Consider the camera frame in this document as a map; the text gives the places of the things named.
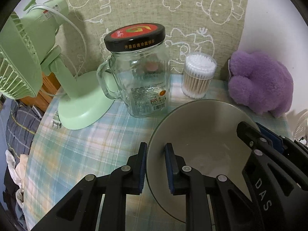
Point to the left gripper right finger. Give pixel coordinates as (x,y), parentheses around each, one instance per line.
(210,201)

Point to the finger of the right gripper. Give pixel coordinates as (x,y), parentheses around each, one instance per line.
(282,144)
(277,187)

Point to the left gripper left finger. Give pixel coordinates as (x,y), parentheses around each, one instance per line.
(99,203)

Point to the green rimmed bowl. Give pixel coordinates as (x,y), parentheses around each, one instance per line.
(203,132)

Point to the white small fan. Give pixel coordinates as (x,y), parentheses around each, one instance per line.
(300,132)

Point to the purple plush toy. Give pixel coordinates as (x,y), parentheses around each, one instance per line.
(259,82)

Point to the white crumpled cloth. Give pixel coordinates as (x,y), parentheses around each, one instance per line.
(18,174)

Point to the grey plaid pillow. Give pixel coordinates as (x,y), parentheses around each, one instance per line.
(22,124)

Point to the cotton swab container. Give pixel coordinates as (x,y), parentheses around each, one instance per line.
(199,70)

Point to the wooden bed headboard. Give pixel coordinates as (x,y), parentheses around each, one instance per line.
(42,100)

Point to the glass jar with black lid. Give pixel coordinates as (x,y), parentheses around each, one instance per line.
(138,69)

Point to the green desk fan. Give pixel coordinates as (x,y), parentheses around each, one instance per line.
(29,52)

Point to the green cartoon wall cloth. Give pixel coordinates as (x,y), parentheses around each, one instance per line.
(213,27)

